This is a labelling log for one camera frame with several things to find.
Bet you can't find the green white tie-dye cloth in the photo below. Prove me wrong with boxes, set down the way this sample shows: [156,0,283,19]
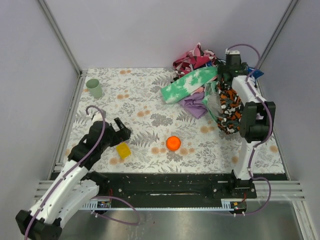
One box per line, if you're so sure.
[161,66,218,104]

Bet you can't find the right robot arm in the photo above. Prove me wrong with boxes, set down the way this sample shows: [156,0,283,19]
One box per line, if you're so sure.
[218,49,276,198]

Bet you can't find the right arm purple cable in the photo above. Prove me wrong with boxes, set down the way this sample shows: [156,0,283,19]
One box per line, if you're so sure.
[207,44,273,217]

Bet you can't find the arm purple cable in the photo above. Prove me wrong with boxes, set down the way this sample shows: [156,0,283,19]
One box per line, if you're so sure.
[23,105,142,240]
[207,44,273,217]

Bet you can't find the yellow toy block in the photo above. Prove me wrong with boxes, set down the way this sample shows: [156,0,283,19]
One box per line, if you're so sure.
[116,142,131,160]

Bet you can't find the left aluminium frame post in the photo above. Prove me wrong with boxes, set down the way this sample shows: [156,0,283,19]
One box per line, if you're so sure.
[37,0,83,76]

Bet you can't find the black orange camouflage cloth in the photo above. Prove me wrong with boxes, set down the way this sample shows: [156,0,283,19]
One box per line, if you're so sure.
[215,78,244,135]

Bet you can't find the aluminium frame post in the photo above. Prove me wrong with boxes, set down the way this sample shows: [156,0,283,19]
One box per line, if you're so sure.
[37,0,83,76]
[257,0,300,69]

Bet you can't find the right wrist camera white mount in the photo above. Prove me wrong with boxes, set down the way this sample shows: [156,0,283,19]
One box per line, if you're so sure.
[225,49,240,56]

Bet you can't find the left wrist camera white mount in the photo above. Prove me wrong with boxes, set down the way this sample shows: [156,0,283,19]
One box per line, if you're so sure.
[86,110,106,124]

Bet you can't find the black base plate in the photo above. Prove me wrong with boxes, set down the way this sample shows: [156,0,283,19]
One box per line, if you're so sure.
[49,172,258,210]

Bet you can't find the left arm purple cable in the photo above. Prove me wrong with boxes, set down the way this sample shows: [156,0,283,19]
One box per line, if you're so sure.
[23,105,142,240]

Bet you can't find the purple polo shirt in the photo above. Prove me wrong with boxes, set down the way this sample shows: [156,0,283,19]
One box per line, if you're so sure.
[178,94,208,119]

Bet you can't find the right aluminium frame post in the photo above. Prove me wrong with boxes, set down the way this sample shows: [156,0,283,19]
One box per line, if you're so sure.
[257,0,300,69]

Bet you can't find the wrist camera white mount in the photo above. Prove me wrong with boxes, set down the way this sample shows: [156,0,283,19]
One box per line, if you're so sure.
[86,110,106,124]
[225,49,240,56]

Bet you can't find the pink red patterned cloth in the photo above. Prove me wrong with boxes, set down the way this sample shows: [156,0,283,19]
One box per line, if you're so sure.
[172,42,219,78]

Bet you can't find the orange plastic ball toy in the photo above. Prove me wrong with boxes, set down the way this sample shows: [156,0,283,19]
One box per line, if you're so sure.
[166,136,181,152]

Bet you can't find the white cable duct rail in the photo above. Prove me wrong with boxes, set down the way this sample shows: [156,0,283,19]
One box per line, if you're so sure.
[80,199,246,211]

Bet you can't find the green plastic cup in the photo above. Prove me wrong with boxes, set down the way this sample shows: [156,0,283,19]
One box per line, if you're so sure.
[85,78,103,99]

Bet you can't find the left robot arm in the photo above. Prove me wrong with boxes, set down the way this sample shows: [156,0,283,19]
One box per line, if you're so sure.
[15,118,132,240]

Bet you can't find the blue white patterned cloth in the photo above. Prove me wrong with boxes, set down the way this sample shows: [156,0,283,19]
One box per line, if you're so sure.
[203,58,264,81]

